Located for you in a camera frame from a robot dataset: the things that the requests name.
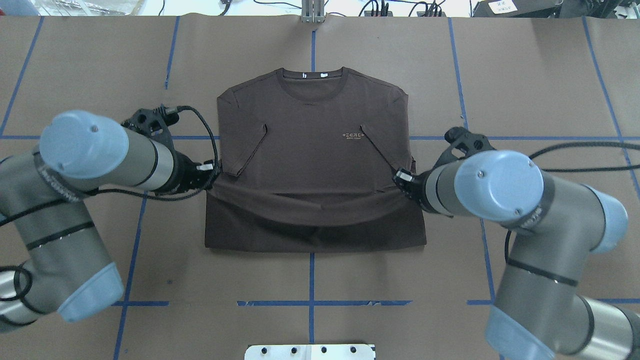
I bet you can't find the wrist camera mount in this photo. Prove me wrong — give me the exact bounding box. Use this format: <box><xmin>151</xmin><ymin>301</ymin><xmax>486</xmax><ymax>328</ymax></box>
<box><xmin>120</xmin><ymin>105</ymin><xmax>179</xmax><ymax>152</ymax></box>
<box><xmin>432</xmin><ymin>126</ymin><xmax>496</xmax><ymax>170</ymax></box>

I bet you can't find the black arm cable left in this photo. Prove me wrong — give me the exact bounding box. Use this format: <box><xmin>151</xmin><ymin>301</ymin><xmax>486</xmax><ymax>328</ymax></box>
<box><xmin>95</xmin><ymin>105</ymin><xmax>222</xmax><ymax>203</ymax></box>

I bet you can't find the dark brown t-shirt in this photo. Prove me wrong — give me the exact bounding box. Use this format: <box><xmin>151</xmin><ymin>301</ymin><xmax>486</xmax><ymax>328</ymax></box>
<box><xmin>203</xmin><ymin>67</ymin><xmax>427</xmax><ymax>253</ymax></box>

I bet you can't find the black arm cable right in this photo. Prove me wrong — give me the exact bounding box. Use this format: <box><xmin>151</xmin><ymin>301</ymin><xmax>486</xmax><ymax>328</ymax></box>
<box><xmin>529</xmin><ymin>141</ymin><xmax>640</xmax><ymax>174</ymax></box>

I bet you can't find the aluminium frame post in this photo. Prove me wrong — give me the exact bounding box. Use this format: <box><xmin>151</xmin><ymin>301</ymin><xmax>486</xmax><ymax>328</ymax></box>
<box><xmin>301</xmin><ymin>0</ymin><xmax>326</xmax><ymax>24</ymax></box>

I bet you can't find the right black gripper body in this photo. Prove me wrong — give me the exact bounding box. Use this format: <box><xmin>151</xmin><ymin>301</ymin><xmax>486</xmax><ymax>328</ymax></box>
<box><xmin>392</xmin><ymin>168</ymin><xmax>439</xmax><ymax>214</ymax></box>

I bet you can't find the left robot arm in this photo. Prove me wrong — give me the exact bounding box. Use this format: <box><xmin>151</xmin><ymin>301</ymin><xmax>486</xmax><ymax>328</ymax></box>
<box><xmin>0</xmin><ymin>105</ymin><xmax>222</xmax><ymax>333</ymax></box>

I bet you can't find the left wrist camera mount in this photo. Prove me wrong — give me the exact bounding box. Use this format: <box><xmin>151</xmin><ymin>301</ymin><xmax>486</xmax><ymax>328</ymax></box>
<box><xmin>120</xmin><ymin>105</ymin><xmax>179</xmax><ymax>152</ymax></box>

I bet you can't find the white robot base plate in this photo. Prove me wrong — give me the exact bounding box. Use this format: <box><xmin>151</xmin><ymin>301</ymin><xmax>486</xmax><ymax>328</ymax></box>
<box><xmin>243</xmin><ymin>343</ymin><xmax>377</xmax><ymax>360</ymax></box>

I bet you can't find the brown paper table cover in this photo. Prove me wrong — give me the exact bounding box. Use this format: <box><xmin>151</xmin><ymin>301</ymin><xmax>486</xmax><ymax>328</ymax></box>
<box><xmin>0</xmin><ymin>14</ymin><xmax>639</xmax><ymax>360</ymax></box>

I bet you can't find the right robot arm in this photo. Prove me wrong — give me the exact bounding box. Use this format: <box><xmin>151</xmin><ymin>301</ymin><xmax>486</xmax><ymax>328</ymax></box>
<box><xmin>393</xmin><ymin>150</ymin><xmax>639</xmax><ymax>360</ymax></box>

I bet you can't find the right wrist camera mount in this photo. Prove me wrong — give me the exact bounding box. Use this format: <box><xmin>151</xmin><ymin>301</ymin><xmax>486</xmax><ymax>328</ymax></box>
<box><xmin>432</xmin><ymin>126</ymin><xmax>496</xmax><ymax>170</ymax></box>

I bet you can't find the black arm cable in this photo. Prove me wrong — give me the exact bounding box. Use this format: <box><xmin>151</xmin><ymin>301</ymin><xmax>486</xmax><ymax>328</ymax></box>
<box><xmin>529</xmin><ymin>141</ymin><xmax>640</xmax><ymax>174</ymax></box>
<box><xmin>95</xmin><ymin>105</ymin><xmax>222</xmax><ymax>203</ymax></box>

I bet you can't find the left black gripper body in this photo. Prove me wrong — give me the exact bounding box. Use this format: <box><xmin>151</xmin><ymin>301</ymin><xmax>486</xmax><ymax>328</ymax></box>
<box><xmin>173</xmin><ymin>152</ymin><xmax>221</xmax><ymax>193</ymax></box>

